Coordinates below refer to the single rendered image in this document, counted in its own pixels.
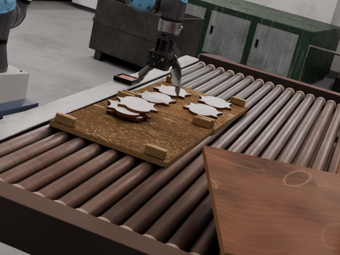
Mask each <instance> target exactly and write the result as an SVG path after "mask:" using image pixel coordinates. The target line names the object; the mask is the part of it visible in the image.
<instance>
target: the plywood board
mask: <svg viewBox="0 0 340 255"><path fill-rule="evenodd" d="M202 156H203V161H204V167H205V172H206V178H207V183H208V189H209V194H210V199H211V205H212V210H213V214H214V220H215V225H216V231H217V236H218V242H219V247H220V252H221V255H340V175H339V174H334V173H330V172H325V171H320V170H317V169H312V168H308V167H303V166H298V165H294V164H289V163H285V162H279V161H275V160H270V159H266V158H261V157H256V156H252V155H247V154H242V153H238V152H233V151H229V150H224V149H219V148H215V147H210V146H205V145H204V146H203V149H202Z"/></svg>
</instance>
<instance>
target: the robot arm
mask: <svg viewBox="0 0 340 255"><path fill-rule="evenodd" d="M31 1H32V0H0V73H5V72H7V69H8V61H7V42H8V37H9V32H10V29H12V28H15V27H17V26H19V25H20V24H21V23H22V22H23V20H24V19H25V17H26V13H27V8H28V7H29V5H30V3H31ZM187 3H188V0H126V4H127V5H129V6H132V8H133V9H135V10H136V11H138V12H147V11H149V10H151V11H155V12H161V15H160V19H159V25H158V33H157V38H156V43H155V48H154V49H151V50H149V53H148V57H147V60H146V63H145V66H144V67H143V68H142V70H141V71H140V72H139V73H138V75H139V77H138V82H137V83H140V82H141V81H142V80H143V79H144V77H145V76H146V75H148V73H149V71H151V70H153V69H154V68H155V69H159V70H162V71H169V68H170V67H171V66H172V69H170V76H171V83H172V85H173V86H175V92H176V95H177V96H178V95H179V93H180V89H181V78H182V70H181V66H180V63H179V62H178V58H179V56H180V54H181V53H180V51H179V49H178V48H177V46H176V44H175V43H174V42H173V40H178V39H179V34H180V32H181V29H183V26H182V23H183V19H184V15H185V10H186V6H187ZM149 54H150V55H149Z"/></svg>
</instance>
